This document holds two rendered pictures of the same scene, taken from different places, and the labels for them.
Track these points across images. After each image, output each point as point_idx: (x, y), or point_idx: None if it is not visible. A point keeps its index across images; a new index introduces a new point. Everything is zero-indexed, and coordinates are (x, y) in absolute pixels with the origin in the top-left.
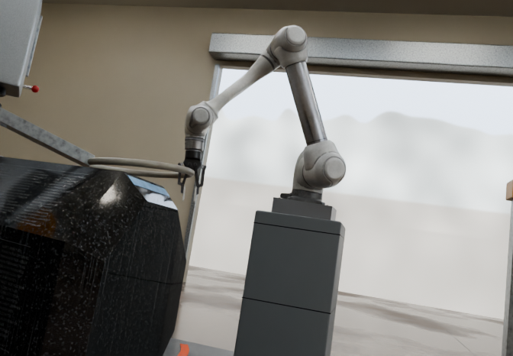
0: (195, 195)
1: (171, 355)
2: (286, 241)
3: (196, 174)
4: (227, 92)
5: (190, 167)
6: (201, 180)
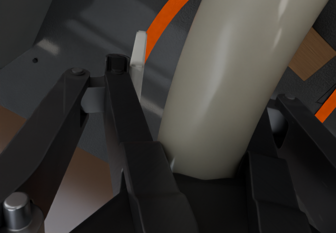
0: (141, 43)
1: (144, 86)
2: None
3: (133, 133)
4: None
5: (237, 206)
6: (80, 99)
